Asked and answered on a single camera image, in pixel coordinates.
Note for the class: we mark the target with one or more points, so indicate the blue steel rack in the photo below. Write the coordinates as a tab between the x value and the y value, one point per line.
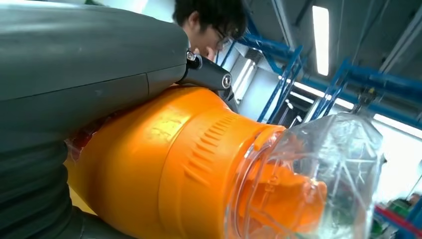
379	77

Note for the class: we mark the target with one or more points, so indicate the person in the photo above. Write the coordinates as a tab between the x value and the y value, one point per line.
211	13

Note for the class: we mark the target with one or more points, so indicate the orange detergent bottle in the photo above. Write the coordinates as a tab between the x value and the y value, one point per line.
158	165

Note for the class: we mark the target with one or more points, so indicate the ceiling light strip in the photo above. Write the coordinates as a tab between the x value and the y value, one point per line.
320	39

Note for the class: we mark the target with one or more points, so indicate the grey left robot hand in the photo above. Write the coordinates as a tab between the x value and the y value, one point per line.
82	59

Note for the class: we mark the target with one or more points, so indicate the red steel beam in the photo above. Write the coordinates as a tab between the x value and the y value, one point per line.
395	220

